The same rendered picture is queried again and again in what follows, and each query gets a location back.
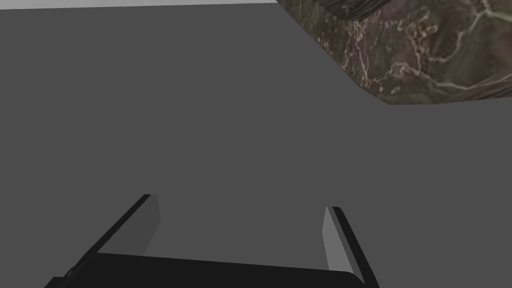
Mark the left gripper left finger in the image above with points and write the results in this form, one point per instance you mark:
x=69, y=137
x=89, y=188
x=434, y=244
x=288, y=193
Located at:
x=132, y=228

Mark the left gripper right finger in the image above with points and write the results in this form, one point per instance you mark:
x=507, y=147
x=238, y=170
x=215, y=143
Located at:
x=340, y=244

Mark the brown marble counter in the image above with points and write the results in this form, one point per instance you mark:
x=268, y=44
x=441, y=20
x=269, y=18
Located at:
x=420, y=48

